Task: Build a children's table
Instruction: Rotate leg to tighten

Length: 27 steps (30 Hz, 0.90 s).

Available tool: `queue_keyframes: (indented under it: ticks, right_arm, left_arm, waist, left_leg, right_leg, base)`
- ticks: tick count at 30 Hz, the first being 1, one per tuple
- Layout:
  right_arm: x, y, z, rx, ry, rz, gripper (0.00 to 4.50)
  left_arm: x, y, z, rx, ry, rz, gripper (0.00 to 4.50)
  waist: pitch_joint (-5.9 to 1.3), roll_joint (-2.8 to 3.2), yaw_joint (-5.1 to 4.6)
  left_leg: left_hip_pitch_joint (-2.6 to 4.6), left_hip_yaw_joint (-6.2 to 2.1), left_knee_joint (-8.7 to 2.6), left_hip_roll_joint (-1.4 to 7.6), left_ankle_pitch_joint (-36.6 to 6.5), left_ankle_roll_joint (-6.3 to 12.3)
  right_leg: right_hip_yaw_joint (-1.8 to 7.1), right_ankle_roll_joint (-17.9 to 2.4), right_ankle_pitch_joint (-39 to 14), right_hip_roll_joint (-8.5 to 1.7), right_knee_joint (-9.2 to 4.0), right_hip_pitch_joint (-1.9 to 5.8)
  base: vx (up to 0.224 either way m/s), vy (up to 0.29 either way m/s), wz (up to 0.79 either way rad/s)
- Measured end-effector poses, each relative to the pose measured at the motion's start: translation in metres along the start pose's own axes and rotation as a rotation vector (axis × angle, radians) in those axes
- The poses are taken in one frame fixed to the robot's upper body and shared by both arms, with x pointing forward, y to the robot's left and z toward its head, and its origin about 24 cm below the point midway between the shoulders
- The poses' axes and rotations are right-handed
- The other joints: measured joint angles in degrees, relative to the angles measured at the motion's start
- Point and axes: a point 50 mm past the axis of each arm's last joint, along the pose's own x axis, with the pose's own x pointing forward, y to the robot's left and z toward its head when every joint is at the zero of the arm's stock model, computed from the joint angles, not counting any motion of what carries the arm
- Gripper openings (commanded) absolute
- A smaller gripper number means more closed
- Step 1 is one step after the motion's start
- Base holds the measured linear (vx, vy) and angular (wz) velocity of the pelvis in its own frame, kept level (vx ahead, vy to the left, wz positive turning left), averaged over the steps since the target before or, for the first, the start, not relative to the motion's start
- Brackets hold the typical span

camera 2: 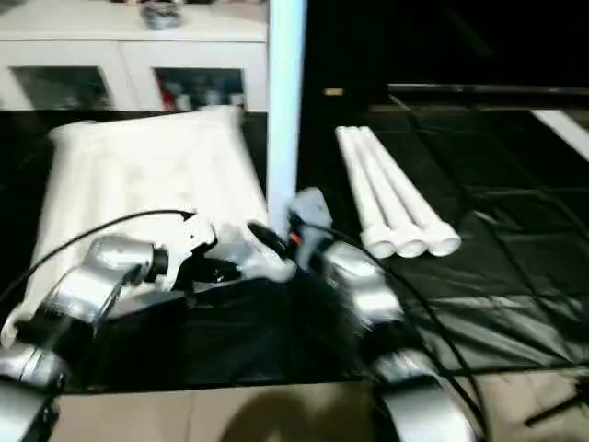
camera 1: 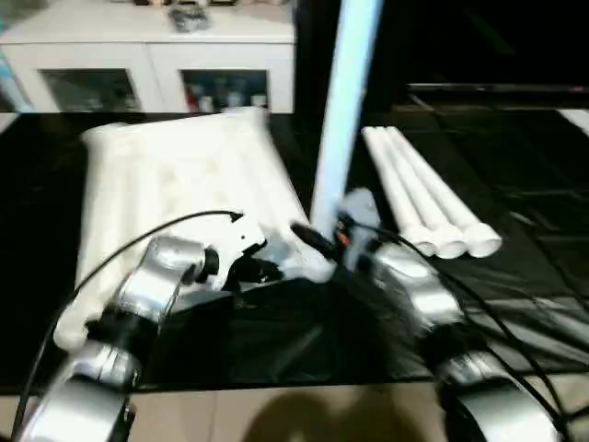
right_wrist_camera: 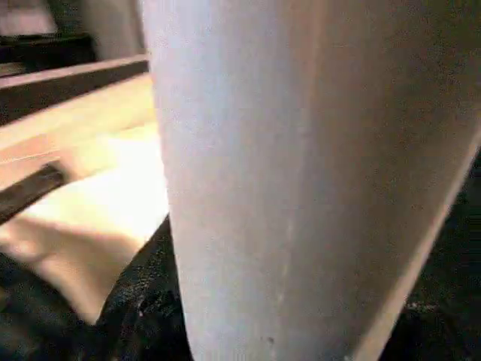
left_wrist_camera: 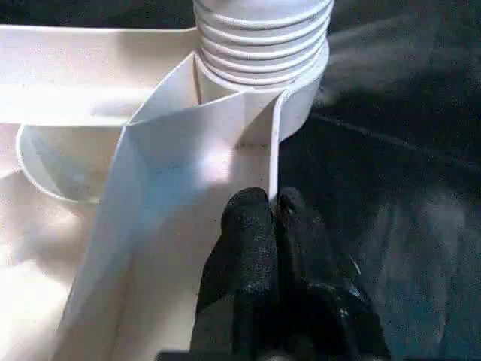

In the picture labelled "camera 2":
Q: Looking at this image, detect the white plastic table top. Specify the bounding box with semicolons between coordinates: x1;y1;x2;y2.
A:
0;104;295;349

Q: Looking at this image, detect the white plastic table leg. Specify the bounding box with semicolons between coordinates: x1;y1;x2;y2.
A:
356;126;461;257
334;126;398;258
344;126;430;258
267;0;307;231

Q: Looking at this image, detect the black work mat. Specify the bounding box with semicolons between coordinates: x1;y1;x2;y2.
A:
0;91;589;392

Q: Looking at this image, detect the white glass-door cabinet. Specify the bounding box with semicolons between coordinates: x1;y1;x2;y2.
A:
0;17;271;111

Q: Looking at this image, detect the white flat strip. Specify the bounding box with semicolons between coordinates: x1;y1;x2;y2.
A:
528;109;589;162

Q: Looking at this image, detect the black tripod stand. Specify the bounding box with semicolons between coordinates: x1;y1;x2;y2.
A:
524;390;589;427

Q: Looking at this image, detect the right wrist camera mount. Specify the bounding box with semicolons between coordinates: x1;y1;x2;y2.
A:
289;187;332;259

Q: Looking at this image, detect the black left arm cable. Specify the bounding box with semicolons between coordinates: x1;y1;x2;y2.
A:
0;209;197;300

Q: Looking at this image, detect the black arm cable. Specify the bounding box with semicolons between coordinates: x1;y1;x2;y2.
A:
312;225;489;442
0;209;197;300

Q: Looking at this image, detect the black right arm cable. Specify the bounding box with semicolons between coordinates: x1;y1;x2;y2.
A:
312;225;489;442

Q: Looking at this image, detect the black metal rail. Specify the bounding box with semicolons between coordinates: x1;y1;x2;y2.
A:
388;84;589;96

